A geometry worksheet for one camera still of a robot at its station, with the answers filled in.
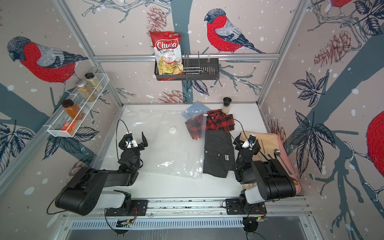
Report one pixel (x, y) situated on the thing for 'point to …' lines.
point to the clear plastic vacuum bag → (175, 139)
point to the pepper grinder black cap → (226, 101)
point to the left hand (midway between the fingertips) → (135, 131)
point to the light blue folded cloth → (197, 108)
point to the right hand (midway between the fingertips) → (248, 134)
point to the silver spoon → (278, 153)
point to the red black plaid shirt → (216, 119)
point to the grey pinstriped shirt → (219, 158)
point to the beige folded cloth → (271, 148)
